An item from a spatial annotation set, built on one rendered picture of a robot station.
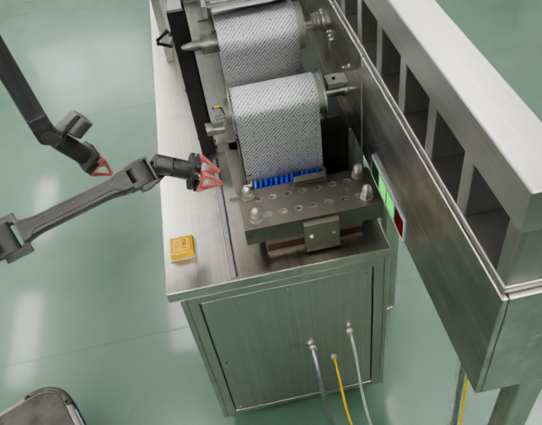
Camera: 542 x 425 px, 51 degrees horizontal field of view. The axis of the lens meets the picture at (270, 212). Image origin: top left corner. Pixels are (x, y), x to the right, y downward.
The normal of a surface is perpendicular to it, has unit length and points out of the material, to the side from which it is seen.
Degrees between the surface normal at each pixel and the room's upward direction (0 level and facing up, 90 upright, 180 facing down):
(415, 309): 0
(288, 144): 90
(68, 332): 0
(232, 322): 90
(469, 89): 0
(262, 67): 92
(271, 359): 90
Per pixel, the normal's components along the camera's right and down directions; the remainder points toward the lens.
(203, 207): -0.11, -0.69
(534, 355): 0.18, 0.69
